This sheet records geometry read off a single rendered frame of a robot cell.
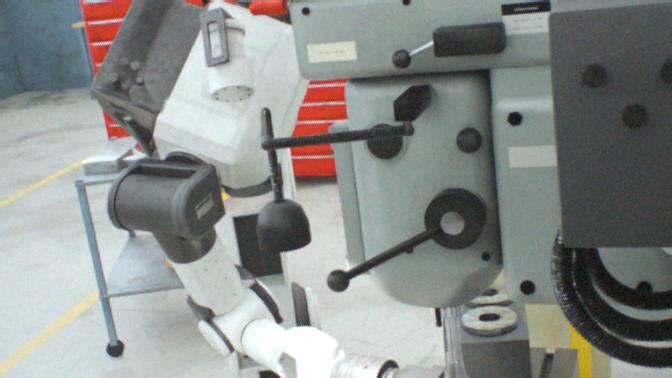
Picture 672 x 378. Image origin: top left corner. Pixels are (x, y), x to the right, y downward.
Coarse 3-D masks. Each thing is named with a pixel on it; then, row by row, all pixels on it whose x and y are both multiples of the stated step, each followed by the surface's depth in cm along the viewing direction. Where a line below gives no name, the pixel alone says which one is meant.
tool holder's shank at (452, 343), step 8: (448, 320) 129; (456, 320) 130; (448, 328) 130; (456, 328) 130; (448, 336) 130; (456, 336) 130; (448, 344) 131; (456, 344) 131; (448, 352) 131; (456, 352) 131; (448, 360) 131; (456, 360) 131; (448, 368) 132; (456, 368) 131; (464, 368) 132; (448, 376) 132; (456, 376) 131; (464, 376) 132
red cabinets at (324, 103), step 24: (96, 0) 642; (120, 0) 639; (192, 0) 627; (96, 24) 648; (120, 24) 644; (96, 48) 654; (96, 72) 660; (312, 96) 624; (336, 96) 618; (312, 120) 630; (336, 120) 623; (312, 168) 641
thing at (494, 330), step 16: (496, 288) 167; (464, 304) 165; (480, 304) 162; (496, 304) 162; (512, 304) 163; (464, 320) 156; (480, 320) 157; (496, 320) 157; (512, 320) 154; (464, 336) 154; (480, 336) 153; (496, 336) 152; (512, 336) 152; (464, 352) 152; (480, 352) 152; (496, 352) 151; (512, 352) 151; (528, 352) 151; (480, 368) 153; (496, 368) 152; (512, 368) 152; (528, 368) 151
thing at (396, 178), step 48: (384, 96) 113; (432, 96) 111; (480, 96) 110; (384, 144) 114; (432, 144) 113; (384, 192) 117; (432, 192) 115; (480, 192) 113; (384, 240) 119; (432, 240) 117; (480, 240) 115; (384, 288) 124; (432, 288) 121; (480, 288) 121
